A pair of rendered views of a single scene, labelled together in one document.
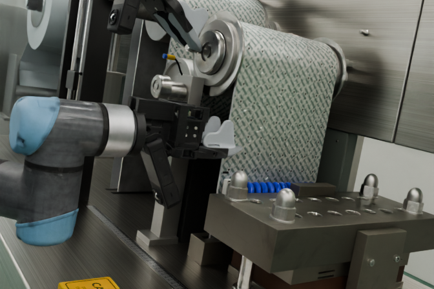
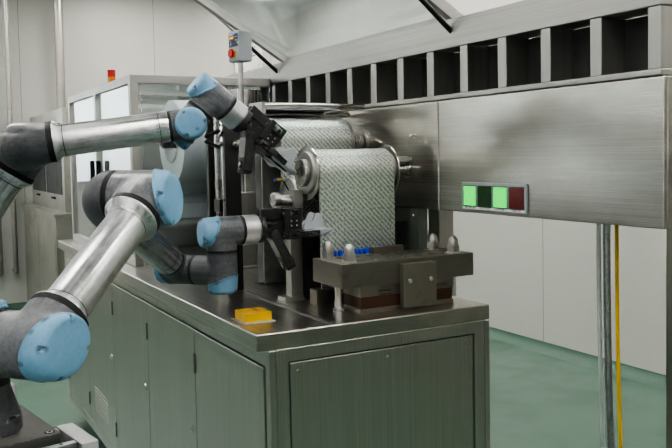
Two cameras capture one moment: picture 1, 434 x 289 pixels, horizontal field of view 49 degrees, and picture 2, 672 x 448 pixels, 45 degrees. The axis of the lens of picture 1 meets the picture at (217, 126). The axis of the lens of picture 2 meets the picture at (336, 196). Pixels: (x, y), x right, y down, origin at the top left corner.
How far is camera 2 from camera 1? 1.40 m
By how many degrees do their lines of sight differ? 8
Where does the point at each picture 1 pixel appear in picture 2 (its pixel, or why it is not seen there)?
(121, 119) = (252, 221)
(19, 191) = (207, 267)
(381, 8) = (419, 117)
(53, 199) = (225, 268)
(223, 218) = (320, 269)
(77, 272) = not seen: hidden behind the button
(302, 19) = (380, 128)
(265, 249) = (339, 277)
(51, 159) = (221, 247)
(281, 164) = (364, 236)
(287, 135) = (363, 216)
